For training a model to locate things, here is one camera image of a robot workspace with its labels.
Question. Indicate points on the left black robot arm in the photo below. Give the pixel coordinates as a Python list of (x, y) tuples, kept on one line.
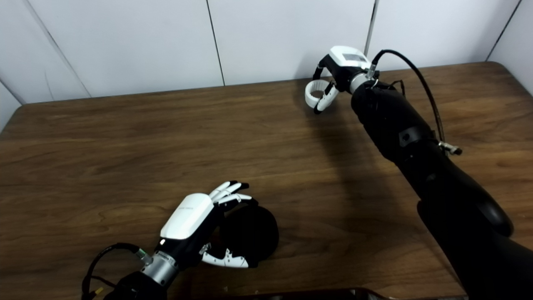
[(137, 289)]

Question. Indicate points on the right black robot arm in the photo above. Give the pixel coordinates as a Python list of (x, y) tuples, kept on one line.
[(437, 175)]

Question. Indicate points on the round black plastic part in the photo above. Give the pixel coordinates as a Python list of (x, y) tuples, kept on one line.
[(256, 235)]

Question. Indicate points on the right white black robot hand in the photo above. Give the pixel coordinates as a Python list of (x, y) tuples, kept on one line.
[(345, 66)]

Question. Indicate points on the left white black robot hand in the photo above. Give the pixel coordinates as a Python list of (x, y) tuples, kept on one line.
[(187, 216)]

